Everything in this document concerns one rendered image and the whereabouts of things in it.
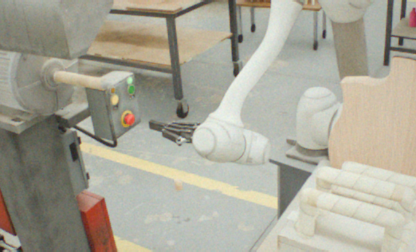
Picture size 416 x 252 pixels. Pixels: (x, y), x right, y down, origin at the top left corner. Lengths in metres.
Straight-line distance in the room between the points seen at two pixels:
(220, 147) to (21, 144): 0.70
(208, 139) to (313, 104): 0.64
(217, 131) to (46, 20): 0.52
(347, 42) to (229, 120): 0.45
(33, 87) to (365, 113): 0.91
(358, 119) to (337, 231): 0.33
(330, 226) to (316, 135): 0.89
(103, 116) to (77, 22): 0.62
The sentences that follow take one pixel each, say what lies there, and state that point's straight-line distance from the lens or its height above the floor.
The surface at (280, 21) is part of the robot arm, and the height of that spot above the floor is 1.33.
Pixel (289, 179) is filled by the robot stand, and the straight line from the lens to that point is 1.98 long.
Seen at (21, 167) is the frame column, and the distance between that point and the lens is 1.70.
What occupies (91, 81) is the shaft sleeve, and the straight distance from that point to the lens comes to 1.36.
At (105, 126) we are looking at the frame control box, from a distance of 1.73.
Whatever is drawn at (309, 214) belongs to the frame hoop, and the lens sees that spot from 0.93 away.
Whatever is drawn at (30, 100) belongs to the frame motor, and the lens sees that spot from 1.47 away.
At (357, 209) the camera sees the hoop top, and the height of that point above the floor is 1.21.
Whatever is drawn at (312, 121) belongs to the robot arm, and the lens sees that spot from 1.85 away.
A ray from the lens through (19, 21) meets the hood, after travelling 1.26.
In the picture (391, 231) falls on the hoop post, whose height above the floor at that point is 1.18.
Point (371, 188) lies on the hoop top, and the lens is 0.95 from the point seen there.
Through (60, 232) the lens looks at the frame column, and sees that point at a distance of 1.92.
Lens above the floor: 1.75
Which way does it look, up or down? 28 degrees down
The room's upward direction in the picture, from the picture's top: 5 degrees counter-clockwise
